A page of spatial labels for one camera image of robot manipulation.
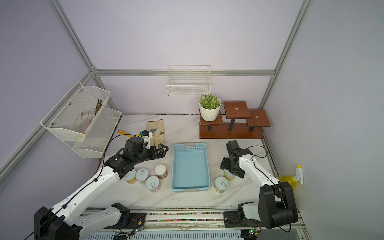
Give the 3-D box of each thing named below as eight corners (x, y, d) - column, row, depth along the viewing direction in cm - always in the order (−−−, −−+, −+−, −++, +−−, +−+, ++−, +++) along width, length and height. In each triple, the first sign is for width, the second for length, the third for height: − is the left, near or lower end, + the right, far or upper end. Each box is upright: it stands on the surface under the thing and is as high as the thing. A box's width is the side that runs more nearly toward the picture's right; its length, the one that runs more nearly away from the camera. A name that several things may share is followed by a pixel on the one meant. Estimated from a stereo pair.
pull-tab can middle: (137, 184, 87) (134, 180, 83) (140, 172, 92) (137, 168, 88) (149, 184, 87) (146, 180, 83) (151, 172, 92) (149, 168, 88)
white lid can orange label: (156, 180, 89) (153, 175, 83) (158, 169, 94) (155, 164, 88) (166, 180, 89) (164, 175, 83) (168, 169, 94) (166, 164, 88)
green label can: (214, 193, 83) (215, 190, 79) (213, 179, 88) (214, 176, 84) (227, 193, 83) (229, 190, 79) (226, 179, 88) (227, 176, 84)
